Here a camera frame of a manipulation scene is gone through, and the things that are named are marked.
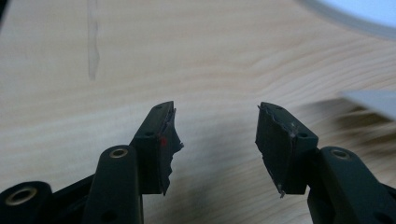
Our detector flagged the pale grey flat sheet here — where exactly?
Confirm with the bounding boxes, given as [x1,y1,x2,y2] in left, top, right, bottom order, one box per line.
[340,90,396,122]

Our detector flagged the white plate rim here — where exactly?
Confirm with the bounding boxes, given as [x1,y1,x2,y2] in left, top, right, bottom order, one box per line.
[295,0,396,41]

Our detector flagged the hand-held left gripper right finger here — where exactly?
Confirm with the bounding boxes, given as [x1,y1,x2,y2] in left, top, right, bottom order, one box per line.
[254,101,319,199]

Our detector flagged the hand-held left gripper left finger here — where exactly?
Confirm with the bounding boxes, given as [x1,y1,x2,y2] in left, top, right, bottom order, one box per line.
[129,100,185,196]

